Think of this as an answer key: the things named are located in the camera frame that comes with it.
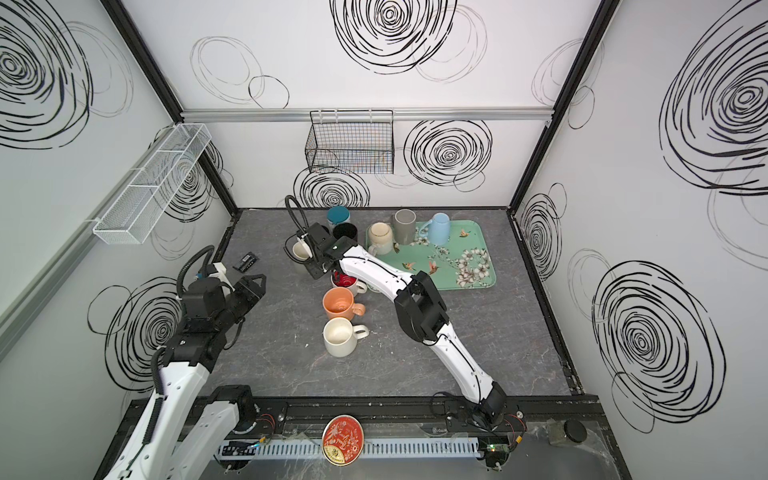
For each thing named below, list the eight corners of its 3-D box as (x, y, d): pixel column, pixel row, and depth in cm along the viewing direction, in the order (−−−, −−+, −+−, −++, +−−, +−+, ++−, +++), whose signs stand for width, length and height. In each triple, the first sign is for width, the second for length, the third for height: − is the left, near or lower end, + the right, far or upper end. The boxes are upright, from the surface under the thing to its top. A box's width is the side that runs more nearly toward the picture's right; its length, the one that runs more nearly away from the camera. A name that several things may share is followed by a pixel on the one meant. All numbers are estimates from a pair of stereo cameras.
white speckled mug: (323, 352, 86) (318, 342, 80) (334, 326, 91) (329, 314, 85) (358, 362, 84) (355, 352, 78) (367, 335, 89) (365, 323, 83)
